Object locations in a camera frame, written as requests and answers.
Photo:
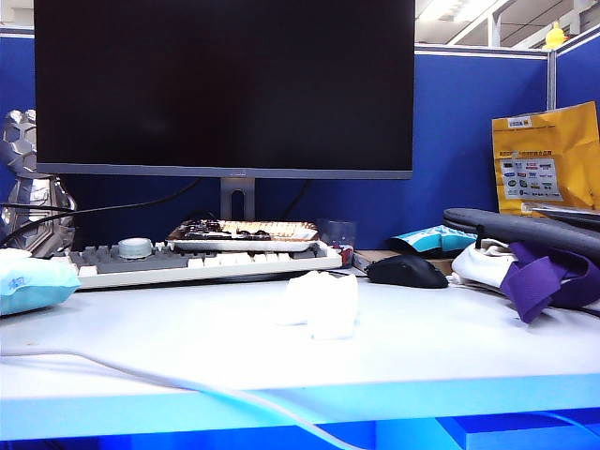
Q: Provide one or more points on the teal snack packet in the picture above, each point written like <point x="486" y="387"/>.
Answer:
<point x="431" y="239"/>

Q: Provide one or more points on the white round keyboard knob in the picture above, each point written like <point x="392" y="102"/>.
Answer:
<point x="135" y="247"/>

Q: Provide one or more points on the brown cardboard box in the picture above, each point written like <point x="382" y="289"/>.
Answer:
<point x="370" y="257"/>

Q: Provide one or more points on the yellow rubber duck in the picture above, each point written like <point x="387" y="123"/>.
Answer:
<point x="556" y="36"/>

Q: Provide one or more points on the blue box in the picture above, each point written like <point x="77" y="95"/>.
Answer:
<point x="529" y="433"/>

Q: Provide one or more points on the white tray with snacks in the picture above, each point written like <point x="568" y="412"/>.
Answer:
<point x="244" y="236"/>

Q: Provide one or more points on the white cloth bag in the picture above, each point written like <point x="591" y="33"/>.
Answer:
<point x="478" y="267"/>

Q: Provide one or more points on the black computer monitor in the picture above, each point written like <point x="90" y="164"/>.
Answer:
<point x="225" y="84"/>

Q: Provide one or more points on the white and grey keyboard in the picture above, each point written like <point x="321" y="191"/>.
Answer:
<point x="154" y="272"/>

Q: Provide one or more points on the grey padded sleeve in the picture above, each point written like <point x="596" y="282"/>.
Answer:
<point x="529" y="229"/>

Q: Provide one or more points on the black computer mouse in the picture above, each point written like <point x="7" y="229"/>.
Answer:
<point x="405" y="272"/>

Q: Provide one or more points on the clear plastic cup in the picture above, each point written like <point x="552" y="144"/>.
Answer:
<point x="340" y="232"/>

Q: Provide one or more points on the yellow paper bag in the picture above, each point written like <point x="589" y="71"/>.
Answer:
<point x="562" y="150"/>

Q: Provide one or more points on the sky blue wet wipes packet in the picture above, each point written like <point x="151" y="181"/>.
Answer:
<point x="33" y="286"/>

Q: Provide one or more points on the white wet wipe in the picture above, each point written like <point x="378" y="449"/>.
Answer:
<point x="328" y="304"/>
<point x="11" y="253"/>

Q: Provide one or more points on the small red item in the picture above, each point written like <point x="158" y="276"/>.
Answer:
<point x="347" y="257"/>

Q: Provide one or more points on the grey monitor stand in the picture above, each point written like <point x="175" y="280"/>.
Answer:
<point x="229" y="199"/>

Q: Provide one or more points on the silver faceted figurine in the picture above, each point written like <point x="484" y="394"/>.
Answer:
<point x="28" y="187"/>

